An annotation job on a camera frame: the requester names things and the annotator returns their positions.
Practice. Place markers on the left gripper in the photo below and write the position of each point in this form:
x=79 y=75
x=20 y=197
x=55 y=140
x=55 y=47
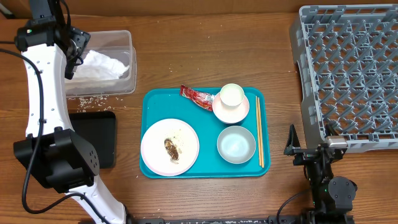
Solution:
x=80 y=38

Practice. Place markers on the red snack wrapper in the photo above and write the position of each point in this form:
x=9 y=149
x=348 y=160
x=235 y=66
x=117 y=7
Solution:
x=202 y=99

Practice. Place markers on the grey dishwasher rack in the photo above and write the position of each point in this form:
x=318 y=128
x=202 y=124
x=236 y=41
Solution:
x=347 y=61

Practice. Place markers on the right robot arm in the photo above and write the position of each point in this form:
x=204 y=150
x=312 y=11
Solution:
x=332 y=196

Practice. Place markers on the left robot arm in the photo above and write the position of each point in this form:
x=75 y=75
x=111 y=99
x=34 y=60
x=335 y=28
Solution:
x=52 y=152

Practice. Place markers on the white cup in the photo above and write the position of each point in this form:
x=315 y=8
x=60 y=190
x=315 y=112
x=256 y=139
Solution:
x=231 y=95

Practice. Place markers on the large white plate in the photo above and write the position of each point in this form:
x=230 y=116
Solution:
x=153 y=151

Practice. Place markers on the white napkin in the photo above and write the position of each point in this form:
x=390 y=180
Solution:
x=99 y=67

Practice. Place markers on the right wooden chopstick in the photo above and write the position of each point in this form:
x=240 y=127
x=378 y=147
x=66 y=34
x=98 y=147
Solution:
x=262 y=147

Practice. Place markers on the brown food scrap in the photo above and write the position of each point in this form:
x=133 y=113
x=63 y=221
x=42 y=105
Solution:
x=172 y=150

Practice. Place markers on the black tray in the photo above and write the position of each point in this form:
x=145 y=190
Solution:
x=100 y=129

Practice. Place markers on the clear plastic bin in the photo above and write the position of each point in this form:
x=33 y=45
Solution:
x=115 y=44

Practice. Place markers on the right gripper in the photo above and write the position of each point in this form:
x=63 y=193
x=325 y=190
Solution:
x=304 y=154

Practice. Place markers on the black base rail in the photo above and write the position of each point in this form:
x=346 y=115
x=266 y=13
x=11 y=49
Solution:
x=284 y=219

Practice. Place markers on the left wooden chopstick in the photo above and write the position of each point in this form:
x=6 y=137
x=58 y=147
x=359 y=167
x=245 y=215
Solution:
x=258 y=131

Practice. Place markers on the grey bowl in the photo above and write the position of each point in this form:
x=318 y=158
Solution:
x=236 y=144

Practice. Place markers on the teal serving tray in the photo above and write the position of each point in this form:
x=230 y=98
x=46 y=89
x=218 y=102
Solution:
x=164 y=103

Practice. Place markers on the wooden chopstick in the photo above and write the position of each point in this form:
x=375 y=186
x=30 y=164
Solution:
x=262 y=147
x=258 y=131

